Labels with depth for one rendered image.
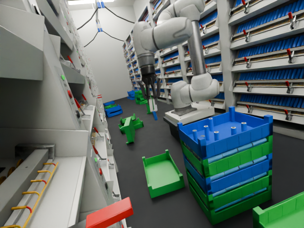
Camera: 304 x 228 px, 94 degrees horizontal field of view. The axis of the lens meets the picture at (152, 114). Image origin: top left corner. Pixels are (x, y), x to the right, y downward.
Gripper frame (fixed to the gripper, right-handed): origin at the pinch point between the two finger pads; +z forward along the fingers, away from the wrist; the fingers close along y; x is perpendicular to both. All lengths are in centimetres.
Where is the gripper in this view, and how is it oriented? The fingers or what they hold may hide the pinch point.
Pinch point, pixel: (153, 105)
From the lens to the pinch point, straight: 77.5
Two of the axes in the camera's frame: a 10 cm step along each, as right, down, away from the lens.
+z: 1.5, 9.8, 1.5
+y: -9.3, 0.8, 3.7
